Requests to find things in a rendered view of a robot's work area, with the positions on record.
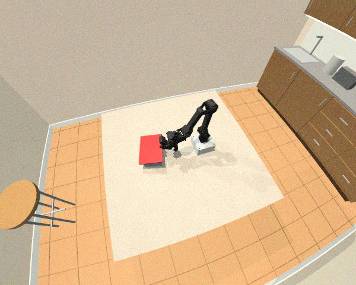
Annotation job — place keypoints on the red box lid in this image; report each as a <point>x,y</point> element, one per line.
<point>150,153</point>

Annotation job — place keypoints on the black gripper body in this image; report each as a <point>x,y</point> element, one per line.
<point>171,143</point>

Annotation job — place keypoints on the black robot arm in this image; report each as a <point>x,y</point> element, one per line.
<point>184,132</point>

